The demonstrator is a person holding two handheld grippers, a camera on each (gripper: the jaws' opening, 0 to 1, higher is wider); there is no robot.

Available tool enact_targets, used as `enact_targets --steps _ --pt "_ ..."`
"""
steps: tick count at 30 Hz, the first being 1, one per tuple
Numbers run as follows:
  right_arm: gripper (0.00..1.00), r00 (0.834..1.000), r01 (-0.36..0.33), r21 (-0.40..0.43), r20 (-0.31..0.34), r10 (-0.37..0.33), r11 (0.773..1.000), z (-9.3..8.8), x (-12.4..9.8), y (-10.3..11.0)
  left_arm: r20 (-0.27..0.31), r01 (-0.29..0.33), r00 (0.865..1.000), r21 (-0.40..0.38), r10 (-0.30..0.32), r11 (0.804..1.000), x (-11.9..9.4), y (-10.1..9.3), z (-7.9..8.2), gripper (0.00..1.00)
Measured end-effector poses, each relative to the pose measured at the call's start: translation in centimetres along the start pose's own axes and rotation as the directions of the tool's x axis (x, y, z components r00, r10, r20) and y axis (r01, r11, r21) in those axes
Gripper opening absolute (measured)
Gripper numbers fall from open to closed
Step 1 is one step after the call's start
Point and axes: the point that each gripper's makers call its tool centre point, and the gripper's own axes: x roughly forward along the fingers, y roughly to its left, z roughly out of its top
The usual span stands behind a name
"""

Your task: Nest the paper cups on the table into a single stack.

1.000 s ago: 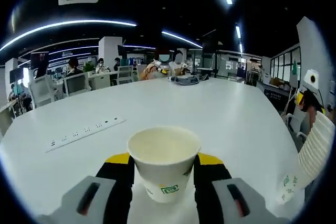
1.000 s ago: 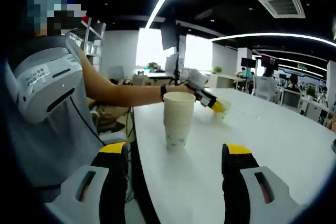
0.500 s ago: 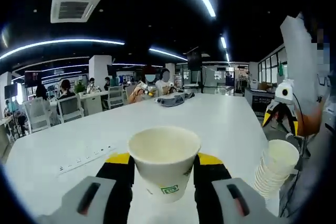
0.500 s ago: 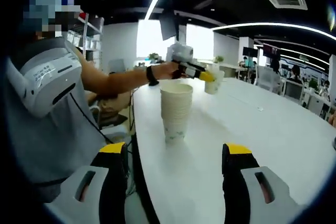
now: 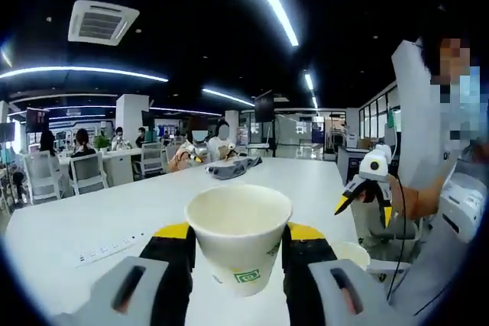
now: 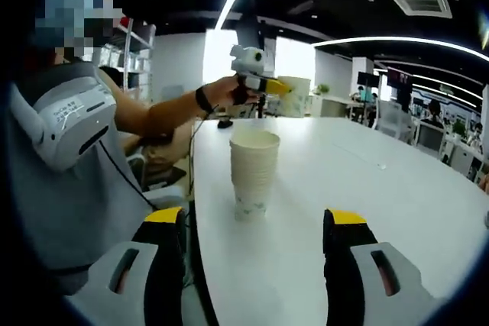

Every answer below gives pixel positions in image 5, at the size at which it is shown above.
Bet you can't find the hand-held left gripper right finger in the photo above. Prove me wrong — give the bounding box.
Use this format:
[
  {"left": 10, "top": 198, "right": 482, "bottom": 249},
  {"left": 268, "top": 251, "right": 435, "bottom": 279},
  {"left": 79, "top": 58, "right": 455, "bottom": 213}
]
[{"left": 281, "top": 221, "right": 416, "bottom": 326}]

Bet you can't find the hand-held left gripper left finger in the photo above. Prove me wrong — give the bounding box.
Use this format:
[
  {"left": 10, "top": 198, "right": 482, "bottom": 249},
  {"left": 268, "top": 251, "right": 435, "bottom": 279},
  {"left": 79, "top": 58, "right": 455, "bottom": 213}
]
[{"left": 53, "top": 221, "right": 196, "bottom": 326}]

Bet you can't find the printed white paper cup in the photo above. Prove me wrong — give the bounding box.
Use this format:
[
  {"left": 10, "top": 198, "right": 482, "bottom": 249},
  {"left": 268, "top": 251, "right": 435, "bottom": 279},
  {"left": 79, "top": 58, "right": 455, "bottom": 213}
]
[{"left": 184, "top": 183, "right": 293, "bottom": 297}]

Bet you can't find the grey office chair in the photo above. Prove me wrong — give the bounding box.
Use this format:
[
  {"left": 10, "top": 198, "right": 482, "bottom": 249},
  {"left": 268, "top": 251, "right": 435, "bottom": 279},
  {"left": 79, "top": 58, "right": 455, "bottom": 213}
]
[{"left": 357, "top": 203, "right": 421, "bottom": 262}]

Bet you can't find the black counter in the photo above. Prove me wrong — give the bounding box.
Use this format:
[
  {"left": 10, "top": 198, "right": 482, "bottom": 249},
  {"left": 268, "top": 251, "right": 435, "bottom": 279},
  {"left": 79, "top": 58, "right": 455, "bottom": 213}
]
[{"left": 335, "top": 146, "right": 368, "bottom": 186}]

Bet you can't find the white chair armrest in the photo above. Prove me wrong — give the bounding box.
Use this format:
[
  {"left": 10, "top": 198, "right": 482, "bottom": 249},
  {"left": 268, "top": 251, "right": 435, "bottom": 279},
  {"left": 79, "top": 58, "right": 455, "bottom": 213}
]
[{"left": 366, "top": 257, "right": 412, "bottom": 285}]

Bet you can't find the white power strip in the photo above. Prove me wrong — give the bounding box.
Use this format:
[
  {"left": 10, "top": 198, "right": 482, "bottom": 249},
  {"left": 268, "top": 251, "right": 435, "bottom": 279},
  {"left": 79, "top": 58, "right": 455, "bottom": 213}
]
[{"left": 74, "top": 232, "right": 148, "bottom": 268}]

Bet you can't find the white chest device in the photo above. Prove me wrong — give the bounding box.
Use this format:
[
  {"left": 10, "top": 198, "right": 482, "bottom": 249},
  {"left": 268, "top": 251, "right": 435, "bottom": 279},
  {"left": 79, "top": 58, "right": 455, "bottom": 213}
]
[{"left": 439, "top": 171, "right": 488, "bottom": 245}]

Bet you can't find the white table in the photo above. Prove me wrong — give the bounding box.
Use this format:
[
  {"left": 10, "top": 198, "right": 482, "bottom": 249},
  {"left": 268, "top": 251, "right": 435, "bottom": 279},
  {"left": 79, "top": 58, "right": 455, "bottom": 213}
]
[{"left": 3, "top": 156, "right": 360, "bottom": 326}]

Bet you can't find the grey cloth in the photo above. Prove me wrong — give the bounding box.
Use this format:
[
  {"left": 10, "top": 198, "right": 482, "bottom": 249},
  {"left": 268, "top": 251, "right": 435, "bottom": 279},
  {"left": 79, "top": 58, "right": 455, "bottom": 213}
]
[{"left": 204, "top": 156, "right": 264, "bottom": 182}]

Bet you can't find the black hanging screen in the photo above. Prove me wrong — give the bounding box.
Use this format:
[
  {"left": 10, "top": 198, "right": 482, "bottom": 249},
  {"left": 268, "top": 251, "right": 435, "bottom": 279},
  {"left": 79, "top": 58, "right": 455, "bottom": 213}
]
[{"left": 254, "top": 89, "right": 275, "bottom": 123}]

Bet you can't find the white office chair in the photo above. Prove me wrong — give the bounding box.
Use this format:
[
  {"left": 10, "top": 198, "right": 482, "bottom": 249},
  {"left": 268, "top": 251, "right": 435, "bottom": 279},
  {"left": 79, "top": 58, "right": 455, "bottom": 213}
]
[
  {"left": 70, "top": 153, "right": 108, "bottom": 195},
  {"left": 22, "top": 150, "right": 65, "bottom": 205},
  {"left": 133, "top": 142, "right": 166, "bottom": 180}
]

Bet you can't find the green potted plant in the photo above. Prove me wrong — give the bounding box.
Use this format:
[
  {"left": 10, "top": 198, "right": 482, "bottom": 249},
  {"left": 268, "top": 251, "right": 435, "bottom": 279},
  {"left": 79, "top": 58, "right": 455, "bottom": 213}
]
[{"left": 93, "top": 131, "right": 112, "bottom": 153}]

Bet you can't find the long white ceiling light strip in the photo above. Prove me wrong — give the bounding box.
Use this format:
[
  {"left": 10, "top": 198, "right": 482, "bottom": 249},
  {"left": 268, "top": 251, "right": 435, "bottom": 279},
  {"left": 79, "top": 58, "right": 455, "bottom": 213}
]
[{"left": 235, "top": 0, "right": 300, "bottom": 47}]

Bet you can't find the dark red hanging display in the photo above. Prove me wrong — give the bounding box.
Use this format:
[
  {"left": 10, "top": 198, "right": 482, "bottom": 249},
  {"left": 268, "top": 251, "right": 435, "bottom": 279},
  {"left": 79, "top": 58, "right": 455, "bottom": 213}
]
[{"left": 25, "top": 108, "right": 50, "bottom": 133}]

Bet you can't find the white ceiling air conditioner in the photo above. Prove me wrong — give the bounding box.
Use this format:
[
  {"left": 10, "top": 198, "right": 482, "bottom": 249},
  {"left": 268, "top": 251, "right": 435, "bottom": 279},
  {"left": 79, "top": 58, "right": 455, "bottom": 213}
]
[{"left": 67, "top": 0, "right": 141, "bottom": 47}]

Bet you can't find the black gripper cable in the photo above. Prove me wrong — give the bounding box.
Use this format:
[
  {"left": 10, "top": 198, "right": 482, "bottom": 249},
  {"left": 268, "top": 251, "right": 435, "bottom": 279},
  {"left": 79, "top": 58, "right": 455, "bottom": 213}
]
[{"left": 385, "top": 173, "right": 406, "bottom": 302}]

